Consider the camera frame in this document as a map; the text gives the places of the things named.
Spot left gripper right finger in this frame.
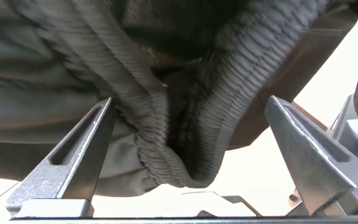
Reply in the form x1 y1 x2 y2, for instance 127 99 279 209
264 95 358 215

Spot black shorts with white stripes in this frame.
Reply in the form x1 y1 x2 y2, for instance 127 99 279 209
0 0 358 197

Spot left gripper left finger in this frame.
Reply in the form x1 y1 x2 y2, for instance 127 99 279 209
6 96 117 218

